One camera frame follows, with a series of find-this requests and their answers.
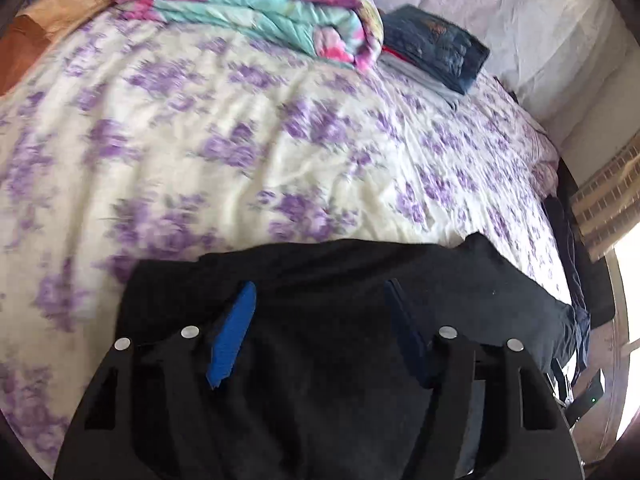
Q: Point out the white lace headboard cover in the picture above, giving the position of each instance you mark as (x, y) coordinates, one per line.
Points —
(525, 25)

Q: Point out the window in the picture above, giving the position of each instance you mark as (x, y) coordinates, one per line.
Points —
(630, 285)

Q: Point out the pink teal floral folded quilt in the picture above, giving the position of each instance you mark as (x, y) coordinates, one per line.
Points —
(260, 5)

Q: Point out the beige brick-pattern curtain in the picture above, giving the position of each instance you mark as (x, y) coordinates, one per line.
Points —
(605, 205)

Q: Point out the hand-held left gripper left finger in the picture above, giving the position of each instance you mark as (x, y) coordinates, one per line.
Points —
(232, 335)

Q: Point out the folded red garment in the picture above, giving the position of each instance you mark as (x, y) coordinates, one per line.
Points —
(397, 56)

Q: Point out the purple floral bed sheet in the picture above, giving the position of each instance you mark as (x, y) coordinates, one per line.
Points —
(200, 135)

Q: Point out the brown pillow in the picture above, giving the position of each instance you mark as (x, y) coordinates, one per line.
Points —
(50, 15)

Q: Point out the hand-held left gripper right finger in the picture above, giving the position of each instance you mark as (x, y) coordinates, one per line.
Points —
(407, 335)

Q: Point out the black device with green light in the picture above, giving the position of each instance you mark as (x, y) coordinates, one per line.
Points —
(590, 395)

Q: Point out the dark navy garment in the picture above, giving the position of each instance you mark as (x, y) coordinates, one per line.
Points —
(580, 310)

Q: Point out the black pants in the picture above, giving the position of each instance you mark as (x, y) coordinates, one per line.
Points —
(325, 310)

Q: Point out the folded dark blue denim garment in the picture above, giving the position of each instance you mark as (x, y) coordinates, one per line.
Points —
(440, 45)

